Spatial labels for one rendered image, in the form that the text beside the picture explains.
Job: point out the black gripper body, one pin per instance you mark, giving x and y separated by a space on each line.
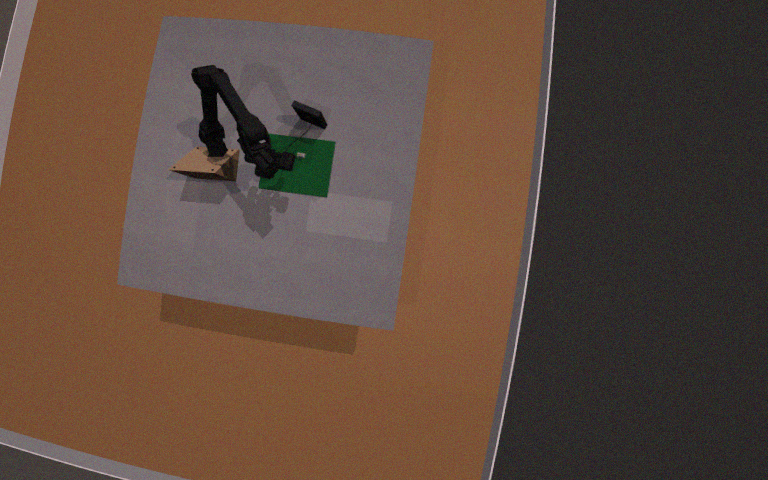
284 160

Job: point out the green circuit board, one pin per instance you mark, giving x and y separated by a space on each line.
312 167

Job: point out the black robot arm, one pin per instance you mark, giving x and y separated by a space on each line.
212 80

